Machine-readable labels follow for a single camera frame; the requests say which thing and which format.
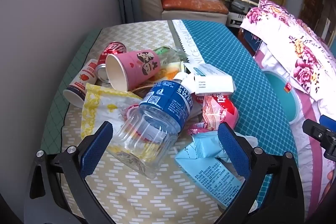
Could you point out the pink red snack packet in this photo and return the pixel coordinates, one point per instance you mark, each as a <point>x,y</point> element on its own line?
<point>218,111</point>

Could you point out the green quilted cloth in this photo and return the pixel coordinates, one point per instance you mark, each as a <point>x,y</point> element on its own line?
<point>56,119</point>

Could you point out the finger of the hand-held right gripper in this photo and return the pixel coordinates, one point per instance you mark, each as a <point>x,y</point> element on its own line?
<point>315,132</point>

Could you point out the white strawberry paper cup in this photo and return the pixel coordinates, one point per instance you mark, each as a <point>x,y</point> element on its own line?
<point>81,82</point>

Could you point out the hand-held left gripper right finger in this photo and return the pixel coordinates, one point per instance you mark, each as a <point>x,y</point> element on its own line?
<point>231,145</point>

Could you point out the white paper tissue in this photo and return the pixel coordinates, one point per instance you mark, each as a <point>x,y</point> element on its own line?
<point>248,140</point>

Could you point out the small pink candy wrapper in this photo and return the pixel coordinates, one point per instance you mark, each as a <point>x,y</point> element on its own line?
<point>197,128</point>

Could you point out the stereo equipment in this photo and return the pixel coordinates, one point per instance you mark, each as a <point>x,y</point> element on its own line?
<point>237,3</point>

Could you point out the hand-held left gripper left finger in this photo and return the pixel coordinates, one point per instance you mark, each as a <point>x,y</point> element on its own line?
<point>97,145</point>

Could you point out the beige teal patterned tablecloth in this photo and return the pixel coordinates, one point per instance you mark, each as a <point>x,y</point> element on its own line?
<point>223,43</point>

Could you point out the yellow patterned paper napkin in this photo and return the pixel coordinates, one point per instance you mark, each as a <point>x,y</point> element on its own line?
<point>105,103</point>

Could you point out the red soda can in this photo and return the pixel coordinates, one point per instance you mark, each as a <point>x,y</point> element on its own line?
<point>113,50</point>

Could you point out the grey fabric partition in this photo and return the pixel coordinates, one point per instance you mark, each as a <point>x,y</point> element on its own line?
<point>52,3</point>

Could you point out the orange green snack bag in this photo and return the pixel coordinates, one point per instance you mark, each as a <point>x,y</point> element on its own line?
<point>170,61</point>

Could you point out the clear plastic bottle blue label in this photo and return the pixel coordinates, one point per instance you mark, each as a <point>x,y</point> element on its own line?
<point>155,119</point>

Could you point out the dark wooden cabinet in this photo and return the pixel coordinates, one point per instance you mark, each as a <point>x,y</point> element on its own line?
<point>315,3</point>

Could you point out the teal plastic bin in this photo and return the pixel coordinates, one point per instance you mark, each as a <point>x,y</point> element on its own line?
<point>278,90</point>

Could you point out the pink cartoon paper cup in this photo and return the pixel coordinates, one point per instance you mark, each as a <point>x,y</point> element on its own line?
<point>136,66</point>

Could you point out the light blue snack packet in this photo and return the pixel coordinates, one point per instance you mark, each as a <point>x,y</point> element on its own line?
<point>207,169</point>

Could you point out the pink white bedsheet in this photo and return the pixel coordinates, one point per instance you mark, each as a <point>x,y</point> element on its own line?
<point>305,103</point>

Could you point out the white cardboard carton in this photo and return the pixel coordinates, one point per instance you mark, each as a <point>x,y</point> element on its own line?
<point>210,79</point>

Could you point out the pink floral quilt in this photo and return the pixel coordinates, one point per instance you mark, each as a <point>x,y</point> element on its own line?
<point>288,37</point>

